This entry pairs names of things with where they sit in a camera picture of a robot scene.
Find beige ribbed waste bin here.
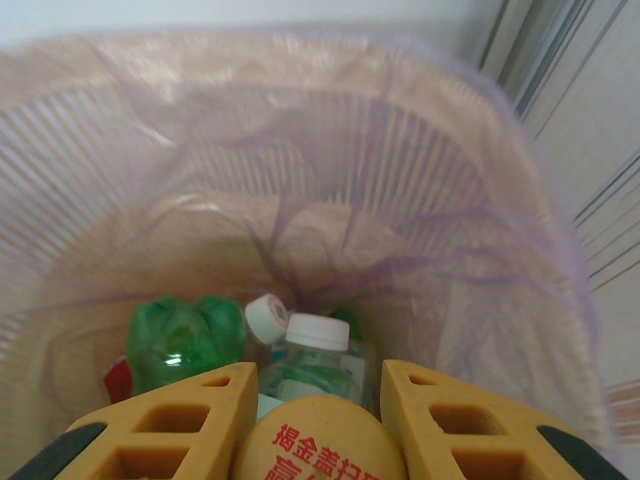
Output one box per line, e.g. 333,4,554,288
0,29,616,451

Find lime label bottle white cap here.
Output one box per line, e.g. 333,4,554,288
257,312,379,416

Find red tea label bottle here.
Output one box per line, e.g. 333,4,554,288
102,352,134,404

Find white green label bottle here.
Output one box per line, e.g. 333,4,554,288
243,293,291,346

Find pink plastic bin liner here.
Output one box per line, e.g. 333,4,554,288
0,27,619,451

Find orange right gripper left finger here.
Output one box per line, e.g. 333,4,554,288
0,362,260,480

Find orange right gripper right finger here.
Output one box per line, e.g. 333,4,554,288
380,357,636,480

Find brown coffee bottle beige cap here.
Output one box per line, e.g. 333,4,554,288
234,394,409,480

